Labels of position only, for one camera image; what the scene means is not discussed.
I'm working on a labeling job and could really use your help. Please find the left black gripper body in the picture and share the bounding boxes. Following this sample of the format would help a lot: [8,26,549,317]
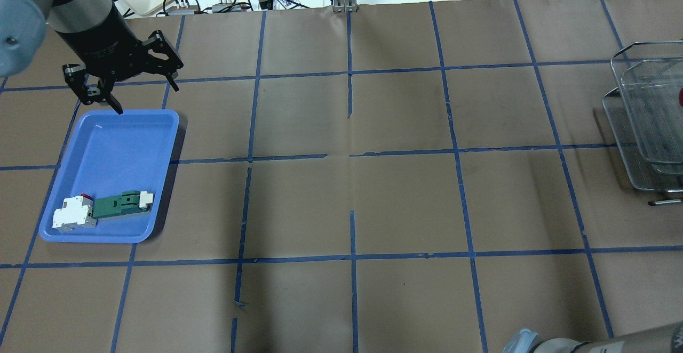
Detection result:
[56,6,155,85]

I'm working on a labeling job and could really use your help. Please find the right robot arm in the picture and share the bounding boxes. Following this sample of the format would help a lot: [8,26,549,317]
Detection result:
[502,322,682,352]

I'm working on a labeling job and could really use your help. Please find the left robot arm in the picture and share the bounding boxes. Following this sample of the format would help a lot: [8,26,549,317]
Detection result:
[1,0,184,114]

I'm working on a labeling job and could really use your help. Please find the blue plastic tray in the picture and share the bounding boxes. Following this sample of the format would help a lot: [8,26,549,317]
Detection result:
[37,109,180,244]

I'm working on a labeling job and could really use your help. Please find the white circuit breaker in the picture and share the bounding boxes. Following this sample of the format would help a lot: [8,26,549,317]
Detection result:
[52,194,98,231]

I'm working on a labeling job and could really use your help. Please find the green white switch part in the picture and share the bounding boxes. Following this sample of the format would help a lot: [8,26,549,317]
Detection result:
[92,190,155,220]

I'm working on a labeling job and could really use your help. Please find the metal wire mesh shelf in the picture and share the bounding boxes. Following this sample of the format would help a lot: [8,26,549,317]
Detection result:
[602,40,682,206]

